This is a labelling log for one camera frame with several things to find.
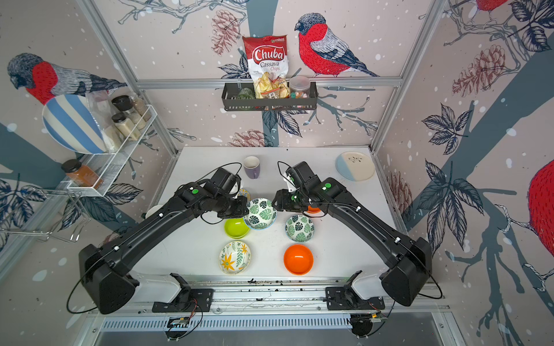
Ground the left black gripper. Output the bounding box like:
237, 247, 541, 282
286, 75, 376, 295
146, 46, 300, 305
215, 193, 252, 217

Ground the blue yellow patterned bowl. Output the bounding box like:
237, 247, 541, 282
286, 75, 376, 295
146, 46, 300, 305
238, 188, 252, 202

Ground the yellow flower bowl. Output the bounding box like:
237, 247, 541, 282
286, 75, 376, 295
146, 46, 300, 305
218, 240, 252, 275

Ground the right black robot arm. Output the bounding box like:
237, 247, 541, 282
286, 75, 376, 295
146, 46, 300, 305
272, 161, 432, 306

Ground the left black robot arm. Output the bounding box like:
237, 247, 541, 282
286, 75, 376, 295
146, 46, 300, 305
79, 167, 248, 314

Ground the lime green bowl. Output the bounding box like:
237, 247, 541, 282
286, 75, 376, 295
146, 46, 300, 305
224, 219, 250, 239

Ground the small orange bowl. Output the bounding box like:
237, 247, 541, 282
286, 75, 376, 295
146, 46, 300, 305
307, 206, 321, 214

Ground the purple mug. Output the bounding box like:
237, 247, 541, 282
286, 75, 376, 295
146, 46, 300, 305
242, 156, 261, 180

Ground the large orange bowl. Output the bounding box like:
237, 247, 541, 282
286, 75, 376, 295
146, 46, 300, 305
284, 245, 314, 275

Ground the blue white plate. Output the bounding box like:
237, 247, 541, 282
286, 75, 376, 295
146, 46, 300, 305
336, 151, 375, 182

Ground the green item in basket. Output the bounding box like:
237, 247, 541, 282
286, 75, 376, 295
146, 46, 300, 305
236, 87, 256, 99

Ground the clear plastic container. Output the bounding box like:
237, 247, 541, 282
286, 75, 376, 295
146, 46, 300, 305
289, 76, 311, 99

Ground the black lid spice jar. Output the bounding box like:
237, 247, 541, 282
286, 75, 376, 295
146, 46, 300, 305
111, 112, 141, 141
111, 95, 147, 130

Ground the red cassava chips bag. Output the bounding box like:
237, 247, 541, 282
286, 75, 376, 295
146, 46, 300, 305
242, 35, 290, 99

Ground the orange spice jar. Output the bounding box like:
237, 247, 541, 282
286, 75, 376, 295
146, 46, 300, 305
61, 159, 103, 189

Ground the blue striped plate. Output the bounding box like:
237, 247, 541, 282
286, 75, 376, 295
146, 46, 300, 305
42, 95, 106, 154

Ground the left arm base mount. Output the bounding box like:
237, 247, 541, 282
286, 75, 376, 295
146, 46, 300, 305
151, 272, 215, 314

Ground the black wall basket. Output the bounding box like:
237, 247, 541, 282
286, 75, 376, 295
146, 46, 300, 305
222, 82, 318, 111

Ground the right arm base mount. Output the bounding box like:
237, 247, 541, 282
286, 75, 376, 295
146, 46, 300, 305
323, 270, 385, 311

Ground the white wire shelf rack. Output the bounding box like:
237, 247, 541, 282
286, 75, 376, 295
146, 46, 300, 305
61, 105, 158, 198

